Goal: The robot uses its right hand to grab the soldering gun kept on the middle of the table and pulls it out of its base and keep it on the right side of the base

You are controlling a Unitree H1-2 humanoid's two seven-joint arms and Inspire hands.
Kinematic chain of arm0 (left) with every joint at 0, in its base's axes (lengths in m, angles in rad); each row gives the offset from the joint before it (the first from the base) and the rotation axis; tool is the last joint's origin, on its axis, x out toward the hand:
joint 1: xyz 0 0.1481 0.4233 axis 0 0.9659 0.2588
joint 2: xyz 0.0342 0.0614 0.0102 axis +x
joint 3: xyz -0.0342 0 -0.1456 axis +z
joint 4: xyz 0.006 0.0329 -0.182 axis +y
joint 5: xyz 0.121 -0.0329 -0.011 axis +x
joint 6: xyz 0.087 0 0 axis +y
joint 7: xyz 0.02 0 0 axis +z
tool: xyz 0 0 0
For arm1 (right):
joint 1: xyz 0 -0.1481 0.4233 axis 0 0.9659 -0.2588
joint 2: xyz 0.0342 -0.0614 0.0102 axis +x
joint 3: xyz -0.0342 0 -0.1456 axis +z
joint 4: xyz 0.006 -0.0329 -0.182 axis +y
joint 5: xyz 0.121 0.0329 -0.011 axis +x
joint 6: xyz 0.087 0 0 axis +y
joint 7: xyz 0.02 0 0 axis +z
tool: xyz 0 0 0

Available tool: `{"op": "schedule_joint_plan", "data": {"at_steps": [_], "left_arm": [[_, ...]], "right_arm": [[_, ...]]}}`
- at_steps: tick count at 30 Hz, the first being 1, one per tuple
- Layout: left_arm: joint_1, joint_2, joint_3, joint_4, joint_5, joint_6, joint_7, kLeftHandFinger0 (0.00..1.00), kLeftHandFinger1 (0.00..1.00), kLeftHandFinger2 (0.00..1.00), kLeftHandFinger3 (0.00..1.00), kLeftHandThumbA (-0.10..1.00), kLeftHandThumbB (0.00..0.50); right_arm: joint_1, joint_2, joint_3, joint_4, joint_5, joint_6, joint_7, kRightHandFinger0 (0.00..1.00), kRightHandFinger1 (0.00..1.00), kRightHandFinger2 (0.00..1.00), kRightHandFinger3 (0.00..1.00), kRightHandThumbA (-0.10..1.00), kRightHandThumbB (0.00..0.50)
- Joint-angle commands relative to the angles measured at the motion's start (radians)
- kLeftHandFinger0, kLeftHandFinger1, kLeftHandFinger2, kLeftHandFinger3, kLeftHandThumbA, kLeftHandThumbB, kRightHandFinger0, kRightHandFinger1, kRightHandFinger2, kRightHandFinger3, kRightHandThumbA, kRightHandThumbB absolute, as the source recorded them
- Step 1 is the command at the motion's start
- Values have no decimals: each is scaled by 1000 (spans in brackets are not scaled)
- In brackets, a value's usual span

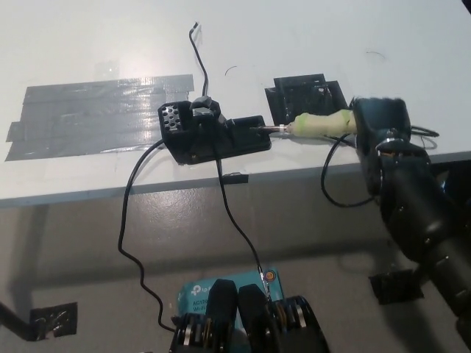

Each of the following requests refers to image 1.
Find black plastic fixture block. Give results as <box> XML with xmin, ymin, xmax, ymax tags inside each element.
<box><xmin>264</xmin><ymin>73</ymin><xmax>350</xmax><ymax>128</ymax></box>

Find black soldering iron base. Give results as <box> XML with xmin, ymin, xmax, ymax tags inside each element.
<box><xmin>157</xmin><ymin>94</ymin><xmax>272</xmax><ymax>165</ymax></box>

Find long black cable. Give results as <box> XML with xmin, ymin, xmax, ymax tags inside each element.
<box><xmin>117</xmin><ymin>139</ymin><xmax>177</xmax><ymax>332</ymax></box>

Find black floor tape patch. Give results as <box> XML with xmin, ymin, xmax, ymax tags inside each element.
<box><xmin>369</xmin><ymin>269</ymin><xmax>425</xmax><ymax>305</ymax></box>
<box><xmin>29</xmin><ymin>302</ymin><xmax>79</xmax><ymax>338</ymax></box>

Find small black tape strip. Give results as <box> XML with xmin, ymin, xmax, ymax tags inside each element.
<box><xmin>222</xmin><ymin>171</ymin><xmax>249</xmax><ymax>185</ymax></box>

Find grey duct tape patch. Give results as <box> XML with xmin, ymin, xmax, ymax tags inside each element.
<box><xmin>4</xmin><ymin>74</ymin><xmax>195</xmax><ymax>163</ymax></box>

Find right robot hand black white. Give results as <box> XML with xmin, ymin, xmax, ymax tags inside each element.
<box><xmin>351</xmin><ymin>96</ymin><xmax>412</xmax><ymax>199</ymax></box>

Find black frame leg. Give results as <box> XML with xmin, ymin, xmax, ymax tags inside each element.
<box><xmin>0</xmin><ymin>300</ymin><xmax>34</xmax><ymax>343</ymax></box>

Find black bulky object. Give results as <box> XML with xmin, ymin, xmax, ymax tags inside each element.
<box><xmin>430</xmin><ymin>161</ymin><xmax>471</xmax><ymax>209</ymax></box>

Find teal tp-link box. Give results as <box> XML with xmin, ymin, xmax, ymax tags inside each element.
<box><xmin>176</xmin><ymin>269</ymin><xmax>285</xmax><ymax>353</ymax></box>

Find thin black wire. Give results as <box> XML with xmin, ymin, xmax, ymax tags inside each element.
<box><xmin>188</xmin><ymin>21</ymin><xmax>209</xmax><ymax>97</ymax></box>

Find robot torso black blocks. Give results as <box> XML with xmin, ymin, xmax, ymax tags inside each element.
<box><xmin>168</xmin><ymin>279</ymin><xmax>330</xmax><ymax>353</ymax></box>

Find soldering iron beige taped handle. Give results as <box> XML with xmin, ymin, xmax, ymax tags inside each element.
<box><xmin>251</xmin><ymin>109</ymin><xmax>357</xmax><ymax>140</ymax></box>

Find black cable with silver plug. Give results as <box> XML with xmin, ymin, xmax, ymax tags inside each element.
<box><xmin>212</xmin><ymin>141</ymin><xmax>272</xmax><ymax>302</ymax></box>

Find black soldering iron cable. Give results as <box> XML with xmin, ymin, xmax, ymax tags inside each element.
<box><xmin>270</xmin><ymin>126</ymin><xmax>441</xmax><ymax>207</ymax></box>

